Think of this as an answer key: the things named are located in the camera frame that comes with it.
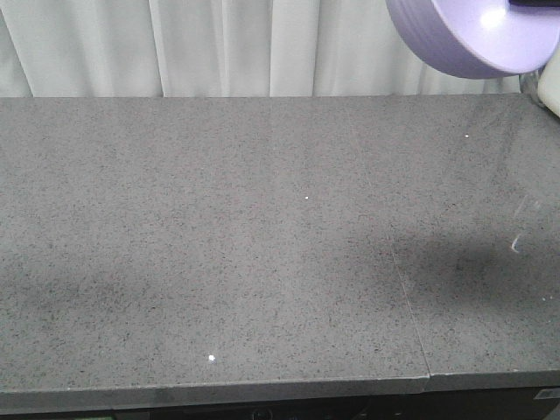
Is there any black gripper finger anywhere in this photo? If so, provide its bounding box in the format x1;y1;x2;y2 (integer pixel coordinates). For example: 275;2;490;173
509;0;560;8

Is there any lilac plastic bowl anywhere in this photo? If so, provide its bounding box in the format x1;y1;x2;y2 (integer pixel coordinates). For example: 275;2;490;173
386;0;559;80

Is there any white rice cooker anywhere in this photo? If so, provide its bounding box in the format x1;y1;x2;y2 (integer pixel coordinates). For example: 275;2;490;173
537;49;560;116

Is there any white QR code sticker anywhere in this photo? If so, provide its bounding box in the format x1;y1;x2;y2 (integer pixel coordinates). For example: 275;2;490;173
535;388;557;400

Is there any black drawer disinfection cabinet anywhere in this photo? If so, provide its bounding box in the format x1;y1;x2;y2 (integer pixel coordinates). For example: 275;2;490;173
109;388;559;419

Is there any white curtain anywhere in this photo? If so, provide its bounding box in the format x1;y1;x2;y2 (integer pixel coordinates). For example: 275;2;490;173
1;1;521;97

